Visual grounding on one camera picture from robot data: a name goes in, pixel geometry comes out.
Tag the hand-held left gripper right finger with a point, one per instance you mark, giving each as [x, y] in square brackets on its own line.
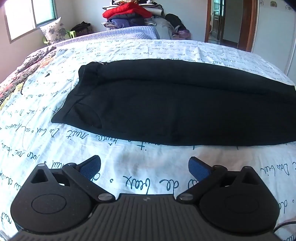
[198, 168]

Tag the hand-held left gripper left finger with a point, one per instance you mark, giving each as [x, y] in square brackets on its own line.
[91, 167]

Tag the black pants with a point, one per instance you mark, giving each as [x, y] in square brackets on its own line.
[161, 104]

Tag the striped floral quilt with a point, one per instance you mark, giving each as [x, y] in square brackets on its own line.
[13, 81]

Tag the white script-printed bedsheet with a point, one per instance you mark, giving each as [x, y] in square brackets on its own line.
[161, 48]

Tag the purple bag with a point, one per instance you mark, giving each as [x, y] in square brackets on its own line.
[185, 34]

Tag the green plastic chair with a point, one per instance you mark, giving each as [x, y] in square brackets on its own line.
[72, 34]

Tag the black bag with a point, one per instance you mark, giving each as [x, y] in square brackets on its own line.
[81, 27]

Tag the floral pillow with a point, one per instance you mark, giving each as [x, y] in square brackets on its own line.
[54, 31]

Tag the lilac textured blanket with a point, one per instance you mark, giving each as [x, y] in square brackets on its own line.
[134, 32]

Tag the grey cloth bundle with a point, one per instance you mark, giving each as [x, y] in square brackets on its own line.
[161, 27]

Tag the dark blue folded clothes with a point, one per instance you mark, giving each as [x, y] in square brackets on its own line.
[127, 23]

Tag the dark clothes heap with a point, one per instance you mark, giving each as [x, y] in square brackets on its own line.
[173, 19]

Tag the red jacket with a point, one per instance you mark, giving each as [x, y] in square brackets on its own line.
[124, 10]

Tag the window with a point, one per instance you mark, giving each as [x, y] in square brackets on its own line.
[20, 16]

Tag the pile of mixed clothes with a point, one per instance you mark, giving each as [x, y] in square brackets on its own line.
[152, 7]

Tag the wooden door frame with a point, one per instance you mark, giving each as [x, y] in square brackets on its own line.
[248, 23]

